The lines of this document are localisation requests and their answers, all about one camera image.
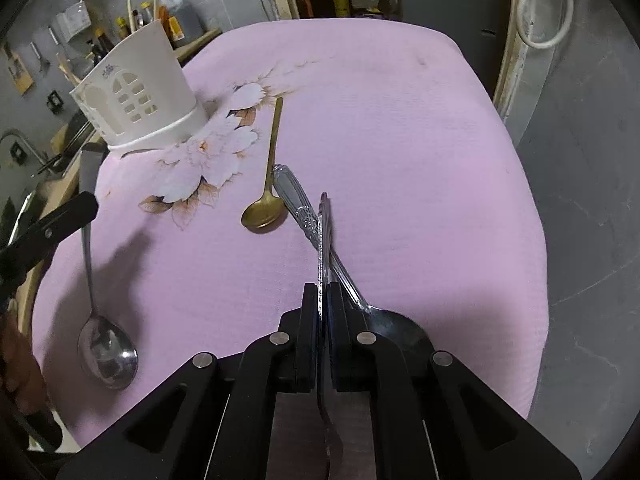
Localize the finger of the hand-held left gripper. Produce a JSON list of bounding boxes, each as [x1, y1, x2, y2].
[[0, 191, 99, 302]]

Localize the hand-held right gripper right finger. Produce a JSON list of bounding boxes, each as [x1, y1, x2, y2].
[[326, 282, 584, 480]]

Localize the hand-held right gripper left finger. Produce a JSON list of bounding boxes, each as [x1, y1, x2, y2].
[[55, 282, 322, 480]]

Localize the silver fork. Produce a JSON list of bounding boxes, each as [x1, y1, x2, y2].
[[316, 191, 347, 480]]

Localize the plain silver spoon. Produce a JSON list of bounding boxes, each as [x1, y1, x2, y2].
[[77, 142, 140, 391]]

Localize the white utensil holder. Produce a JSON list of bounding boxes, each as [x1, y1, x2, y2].
[[68, 18, 209, 154]]

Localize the person's left hand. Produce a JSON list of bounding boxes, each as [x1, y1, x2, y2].
[[0, 316, 49, 415]]

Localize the metal faucet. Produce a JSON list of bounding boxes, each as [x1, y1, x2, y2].
[[0, 129, 49, 177]]

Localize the gold spoon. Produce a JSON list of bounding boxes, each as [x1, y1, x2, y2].
[[241, 96, 290, 234]]

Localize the ornate silver spoon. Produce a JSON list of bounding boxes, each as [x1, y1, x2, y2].
[[271, 163, 435, 362]]

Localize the hanging wooden spatula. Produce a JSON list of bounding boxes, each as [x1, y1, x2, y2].
[[2, 42, 34, 96]]

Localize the hanging metal tool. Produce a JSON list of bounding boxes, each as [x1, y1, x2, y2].
[[30, 41, 51, 76]]

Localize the pink floral cloth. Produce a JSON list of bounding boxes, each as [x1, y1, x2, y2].
[[31, 20, 552, 449]]

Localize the row of sauce bottles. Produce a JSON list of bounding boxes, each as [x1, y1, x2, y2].
[[90, 1, 157, 61]]

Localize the large oil bottle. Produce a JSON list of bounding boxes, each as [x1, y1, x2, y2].
[[159, 0, 204, 41]]

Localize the grey cabinet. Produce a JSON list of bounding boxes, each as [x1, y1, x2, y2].
[[399, 0, 507, 37]]

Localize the white wall box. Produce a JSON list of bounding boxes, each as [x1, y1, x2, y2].
[[54, 1, 94, 41]]

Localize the white hose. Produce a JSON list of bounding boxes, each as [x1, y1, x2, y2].
[[516, 0, 575, 50]]

